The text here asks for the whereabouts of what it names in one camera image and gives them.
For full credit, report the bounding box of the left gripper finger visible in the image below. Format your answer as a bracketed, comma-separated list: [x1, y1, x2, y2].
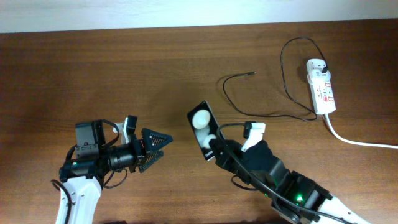
[138, 150, 164, 173]
[141, 128, 173, 154]

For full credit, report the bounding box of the black Galaxy flip smartphone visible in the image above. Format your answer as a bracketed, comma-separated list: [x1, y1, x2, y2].
[187, 101, 225, 161]

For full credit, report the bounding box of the white power strip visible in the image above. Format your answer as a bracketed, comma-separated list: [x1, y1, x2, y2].
[306, 59, 336, 115]

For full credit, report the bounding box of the black USB charging cable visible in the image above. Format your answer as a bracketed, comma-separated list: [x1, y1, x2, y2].
[222, 37, 330, 122]

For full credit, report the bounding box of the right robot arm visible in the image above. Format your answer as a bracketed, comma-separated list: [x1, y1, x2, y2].
[210, 139, 367, 223]

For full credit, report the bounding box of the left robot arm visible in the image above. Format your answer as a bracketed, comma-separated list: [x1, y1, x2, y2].
[52, 115, 173, 223]

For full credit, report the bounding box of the white power strip cord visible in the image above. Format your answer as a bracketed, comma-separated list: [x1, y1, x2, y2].
[322, 113, 398, 150]

